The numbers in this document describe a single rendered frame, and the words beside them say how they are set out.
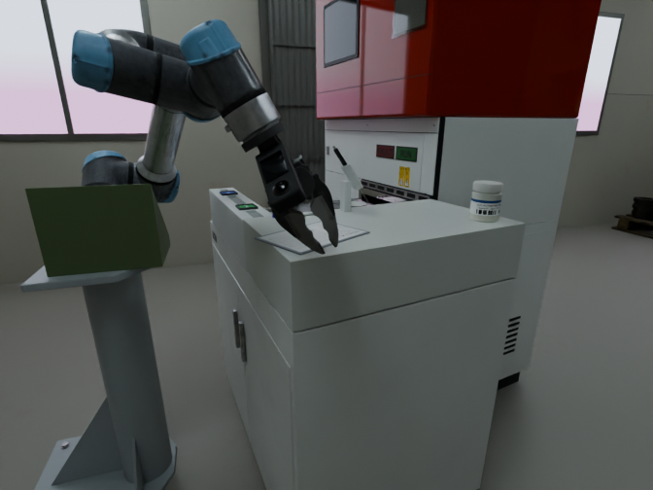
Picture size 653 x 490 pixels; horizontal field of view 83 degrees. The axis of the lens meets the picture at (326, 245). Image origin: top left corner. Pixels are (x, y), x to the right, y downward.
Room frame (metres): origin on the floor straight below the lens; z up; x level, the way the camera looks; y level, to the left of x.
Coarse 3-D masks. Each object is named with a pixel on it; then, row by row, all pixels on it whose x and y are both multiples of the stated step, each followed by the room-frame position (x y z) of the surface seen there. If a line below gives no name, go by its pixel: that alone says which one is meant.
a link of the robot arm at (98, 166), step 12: (96, 156) 1.13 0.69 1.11; (108, 156) 1.14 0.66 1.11; (120, 156) 1.17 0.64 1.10; (84, 168) 1.11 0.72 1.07; (96, 168) 1.09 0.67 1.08; (108, 168) 1.11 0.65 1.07; (120, 168) 1.13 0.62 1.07; (132, 168) 1.15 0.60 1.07; (84, 180) 1.07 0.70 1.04; (96, 180) 1.07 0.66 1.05; (108, 180) 1.08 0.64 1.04; (120, 180) 1.11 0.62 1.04; (132, 180) 1.13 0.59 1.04
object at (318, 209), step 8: (320, 200) 0.56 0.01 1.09; (312, 208) 0.56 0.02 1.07; (320, 208) 0.56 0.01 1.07; (328, 208) 0.56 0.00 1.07; (320, 216) 0.56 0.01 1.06; (328, 216) 0.56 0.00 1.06; (328, 224) 0.57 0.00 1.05; (336, 224) 0.57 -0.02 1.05; (328, 232) 0.57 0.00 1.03; (336, 232) 0.57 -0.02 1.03; (336, 240) 0.57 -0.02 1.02
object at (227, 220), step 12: (216, 192) 1.34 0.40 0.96; (240, 192) 1.34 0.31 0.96; (216, 204) 1.30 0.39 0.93; (228, 204) 1.13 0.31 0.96; (216, 216) 1.32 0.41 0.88; (228, 216) 1.10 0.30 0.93; (240, 216) 0.98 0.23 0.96; (252, 216) 0.99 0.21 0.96; (264, 216) 0.98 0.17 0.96; (228, 228) 1.11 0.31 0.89; (240, 228) 0.96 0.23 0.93; (228, 240) 1.13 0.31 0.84; (240, 240) 0.97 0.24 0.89; (240, 252) 0.98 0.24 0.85
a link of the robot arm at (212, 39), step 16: (192, 32) 0.54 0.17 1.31; (208, 32) 0.54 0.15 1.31; (224, 32) 0.55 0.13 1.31; (192, 48) 0.54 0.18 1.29; (208, 48) 0.53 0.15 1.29; (224, 48) 0.54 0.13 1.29; (240, 48) 0.57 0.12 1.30; (192, 64) 0.54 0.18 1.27; (208, 64) 0.54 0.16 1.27; (224, 64) 0.54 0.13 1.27; (240, 64) 0.55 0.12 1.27; (192, 80) 0.58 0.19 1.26; (208, 80) 0.54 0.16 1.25; (224, 80) 0.54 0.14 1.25; (240, 80) 0.54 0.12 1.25; (256, 80) 0.56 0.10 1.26; (208, 96) 0.57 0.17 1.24; (224, 96) 0.54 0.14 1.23; (240, 96) 0.54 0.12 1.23; (256, 96) 0.55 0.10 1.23; (224, 112) 0.55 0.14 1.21
